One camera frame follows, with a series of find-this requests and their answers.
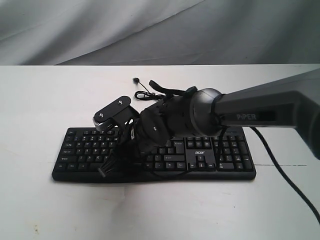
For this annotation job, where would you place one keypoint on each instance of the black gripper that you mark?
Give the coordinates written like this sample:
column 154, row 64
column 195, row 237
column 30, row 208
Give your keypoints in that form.
column 145, row 133

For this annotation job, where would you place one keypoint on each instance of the black acer keyboard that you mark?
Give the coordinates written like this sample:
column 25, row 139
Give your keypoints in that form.
column 84, row 149

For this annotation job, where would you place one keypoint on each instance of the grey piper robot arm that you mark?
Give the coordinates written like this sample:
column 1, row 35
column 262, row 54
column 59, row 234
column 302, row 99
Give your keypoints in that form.
column 292, row 102

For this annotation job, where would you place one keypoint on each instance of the grey backdrop cloth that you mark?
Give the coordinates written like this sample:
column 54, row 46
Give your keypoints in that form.
column 159, row 32

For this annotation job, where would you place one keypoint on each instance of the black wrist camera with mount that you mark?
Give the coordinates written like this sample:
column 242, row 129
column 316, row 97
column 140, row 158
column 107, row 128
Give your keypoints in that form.
column 115, row 114

